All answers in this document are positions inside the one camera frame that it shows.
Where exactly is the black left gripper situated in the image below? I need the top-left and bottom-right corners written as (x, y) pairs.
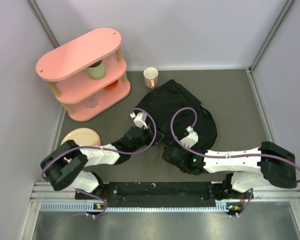
top-left (130, 123), bottom-right (164, 153)

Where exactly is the pink mug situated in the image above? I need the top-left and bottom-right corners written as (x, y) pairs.
top-left (143, 67), bottom-right (159, 90)

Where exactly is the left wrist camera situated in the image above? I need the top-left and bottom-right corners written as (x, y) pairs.
top-left (130, 111), bottom-right (148, 129)

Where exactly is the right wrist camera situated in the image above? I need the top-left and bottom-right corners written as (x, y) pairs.
top-left (180, 126), bottom-right (199, 149)

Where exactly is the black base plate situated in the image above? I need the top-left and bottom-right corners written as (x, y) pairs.
top-left (74, 181), bottom-right (255, 203)

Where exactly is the orange bowl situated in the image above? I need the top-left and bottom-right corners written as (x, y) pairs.
top-left (105, 79), bottom-right (119, 90)

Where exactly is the green mug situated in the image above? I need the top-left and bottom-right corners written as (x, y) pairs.
top-left (81, 60), bottom-right (106, 80)

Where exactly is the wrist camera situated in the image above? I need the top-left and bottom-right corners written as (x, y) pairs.
top-left (130, 111), bottom-right (148, 129)
top-left (180, 126), bottom-right (199, 149)

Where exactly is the slotted cable duct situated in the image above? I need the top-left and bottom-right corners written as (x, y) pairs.
top-left (40, 202), bottom-right (240, 213)

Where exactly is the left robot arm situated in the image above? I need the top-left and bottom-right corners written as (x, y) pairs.
top-left (40, 126), bottom-right (165, 199)

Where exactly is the pink three-tier shelf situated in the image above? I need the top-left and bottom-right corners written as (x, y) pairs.
top-left (36, 27), bottom-right (131, 122)

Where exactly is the black student backpack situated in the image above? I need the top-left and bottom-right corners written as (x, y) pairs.
top-left (136, 79), bottom-right (218, 153)

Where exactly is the clear glass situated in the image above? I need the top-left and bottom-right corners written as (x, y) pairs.
top-left (85, 95), bottom-right (98, 108)

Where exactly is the pink cream plate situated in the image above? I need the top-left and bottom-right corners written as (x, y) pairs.
top-left (61, 127), bottom-right (101, 146)

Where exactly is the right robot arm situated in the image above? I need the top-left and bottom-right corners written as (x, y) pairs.
top-left (162, 141), bottom-right (297, 200)

